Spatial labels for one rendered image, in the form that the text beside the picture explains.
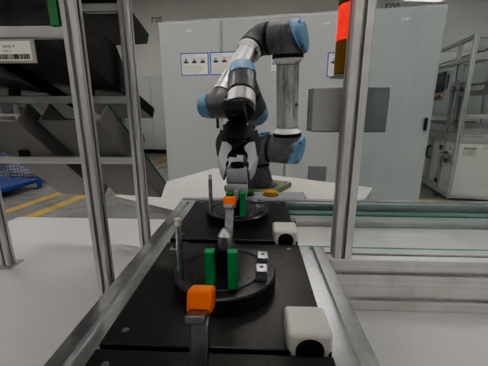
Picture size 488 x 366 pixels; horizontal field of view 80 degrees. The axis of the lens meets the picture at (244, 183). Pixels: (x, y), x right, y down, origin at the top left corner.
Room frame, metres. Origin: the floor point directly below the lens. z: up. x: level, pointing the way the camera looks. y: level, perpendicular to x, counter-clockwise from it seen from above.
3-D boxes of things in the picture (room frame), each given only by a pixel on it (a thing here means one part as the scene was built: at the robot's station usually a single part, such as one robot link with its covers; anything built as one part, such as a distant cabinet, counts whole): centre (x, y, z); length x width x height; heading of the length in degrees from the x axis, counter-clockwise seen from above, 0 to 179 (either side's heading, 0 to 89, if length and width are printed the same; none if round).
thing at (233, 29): (3.94, -0.10, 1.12); 0.94 x 0.54 x 2.25; 79
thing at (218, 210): (0.62, 0.01, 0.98); 0.14 x 0.14 x 0.02
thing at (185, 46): (4.08, 0.62, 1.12); 0.80 x 0.54 x 2.25; 79
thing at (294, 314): (0.37, 0.03, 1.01); 0.24 x 0.24 x 0.13; 88
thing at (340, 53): (0.50, -0.17, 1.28); 0.05 x 0.05 x 0.05
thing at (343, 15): (0.50, -0.17, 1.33); 0.05 x 0.05 x 0.05
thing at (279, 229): (0.52, -0.08, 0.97); 0.05 x 0.05 x 0.04; 88
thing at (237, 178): (0.61, 0.01, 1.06); 0.08 x 0.04 x 0.07; 177
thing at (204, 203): (0.62, 0.01, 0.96); 0.24 x 0.24 x 0.02; 88
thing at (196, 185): (1.23, -0.03, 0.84); 0.90 x 0.70 x 0.03; 59
